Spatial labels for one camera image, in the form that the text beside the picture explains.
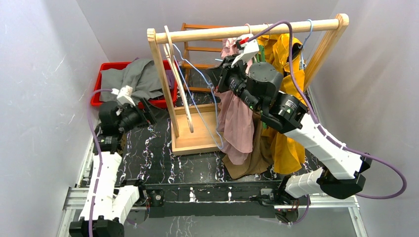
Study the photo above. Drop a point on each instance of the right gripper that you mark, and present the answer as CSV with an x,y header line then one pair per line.
x,y
218,79

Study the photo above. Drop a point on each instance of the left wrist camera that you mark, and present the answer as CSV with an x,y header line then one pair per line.
x,y
123,95

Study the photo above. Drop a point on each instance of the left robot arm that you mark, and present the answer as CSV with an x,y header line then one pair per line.
x,y
107,205

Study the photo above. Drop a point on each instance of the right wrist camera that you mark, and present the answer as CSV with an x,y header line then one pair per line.
x,y
248,48

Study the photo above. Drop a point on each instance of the grey pleated skirt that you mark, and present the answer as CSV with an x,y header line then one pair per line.
x,y
140,74

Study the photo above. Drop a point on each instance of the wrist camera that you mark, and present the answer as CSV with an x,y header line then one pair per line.
x,y
123,95
248,48

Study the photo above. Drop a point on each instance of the red plastic bin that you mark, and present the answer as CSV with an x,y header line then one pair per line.
x,y
159,102

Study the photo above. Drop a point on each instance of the brown skirt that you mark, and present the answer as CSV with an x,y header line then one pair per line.
x,y
256,162

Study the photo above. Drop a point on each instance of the wooden clothes rack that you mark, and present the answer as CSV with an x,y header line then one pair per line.
x,y
204,119

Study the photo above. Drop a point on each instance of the purple pleated skirt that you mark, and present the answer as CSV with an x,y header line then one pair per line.
x,y
170,79

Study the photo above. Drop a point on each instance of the beige wooden hanger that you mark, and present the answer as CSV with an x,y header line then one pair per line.
x,y
169,52

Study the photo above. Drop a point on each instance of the green hanger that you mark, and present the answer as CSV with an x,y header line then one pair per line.
x,y
260,56

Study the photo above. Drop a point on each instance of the pink hanger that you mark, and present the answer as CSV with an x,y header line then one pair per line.
x,y
249,28

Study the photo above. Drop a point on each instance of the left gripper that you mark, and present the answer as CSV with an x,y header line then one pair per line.
x,y
144,111

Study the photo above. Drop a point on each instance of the yellow skirt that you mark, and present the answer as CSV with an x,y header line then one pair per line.
x,y
284,153

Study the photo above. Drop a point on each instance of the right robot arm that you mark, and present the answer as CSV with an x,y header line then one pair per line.
x,y
258,86

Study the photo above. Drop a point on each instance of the pink skirt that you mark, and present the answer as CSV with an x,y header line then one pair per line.
x,y
236,123

